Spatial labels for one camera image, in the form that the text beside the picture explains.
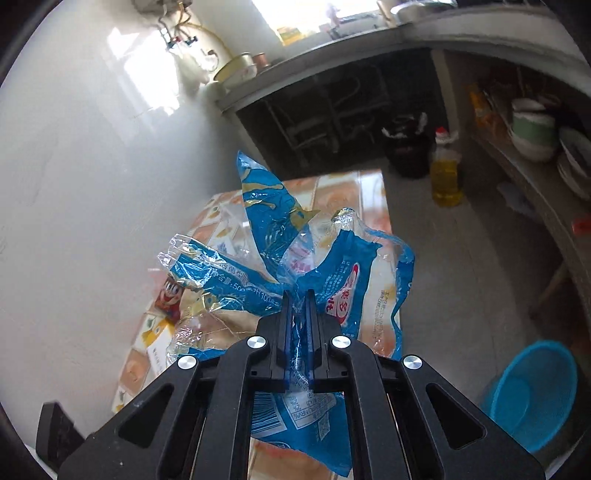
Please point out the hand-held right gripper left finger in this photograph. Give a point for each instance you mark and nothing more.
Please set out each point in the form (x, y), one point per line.
(277, 350)

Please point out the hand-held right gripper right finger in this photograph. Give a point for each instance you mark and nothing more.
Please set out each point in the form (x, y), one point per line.
(319, 355)

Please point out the blue clear plastic bag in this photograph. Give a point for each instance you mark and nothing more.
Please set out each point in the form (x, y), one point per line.
(360, 272)

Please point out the small red snack packet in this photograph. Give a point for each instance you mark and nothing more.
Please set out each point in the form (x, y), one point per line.
(167, 302)

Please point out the blue mesh plastic basket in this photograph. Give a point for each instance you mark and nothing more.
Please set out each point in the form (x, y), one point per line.
(545, 369)

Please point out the table with patterned tablecloth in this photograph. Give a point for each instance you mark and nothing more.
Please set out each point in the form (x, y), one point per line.
(351, 194)

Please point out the yellow cooking oil bottle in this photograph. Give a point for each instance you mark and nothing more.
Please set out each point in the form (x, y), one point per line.
(445, 180)

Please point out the black bucket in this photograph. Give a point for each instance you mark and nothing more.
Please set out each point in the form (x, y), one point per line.
(408, 157)

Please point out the white cloth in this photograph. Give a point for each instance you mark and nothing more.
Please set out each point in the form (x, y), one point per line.
(512, 197)

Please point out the perforated metal shelf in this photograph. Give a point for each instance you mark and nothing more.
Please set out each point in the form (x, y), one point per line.
(531, 184)

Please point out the pale yellow enamel basin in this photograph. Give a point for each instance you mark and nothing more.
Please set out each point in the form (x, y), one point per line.
(235, 69)

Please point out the copper cup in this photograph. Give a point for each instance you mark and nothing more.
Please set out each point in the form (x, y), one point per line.
(261, 60)

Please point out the orange snack packets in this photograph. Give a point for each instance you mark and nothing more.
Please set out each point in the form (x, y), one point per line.
(481, 108)

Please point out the concrete kitchen counter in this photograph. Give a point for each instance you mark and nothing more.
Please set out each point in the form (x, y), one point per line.
(323, 50)

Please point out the stack of bowls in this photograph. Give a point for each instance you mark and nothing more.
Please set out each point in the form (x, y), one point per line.
(533, 134)

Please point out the yellow box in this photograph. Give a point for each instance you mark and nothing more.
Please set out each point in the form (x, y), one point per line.
(288, 35)

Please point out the stack of white plates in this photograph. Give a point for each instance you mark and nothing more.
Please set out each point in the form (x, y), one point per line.
(575, 157)

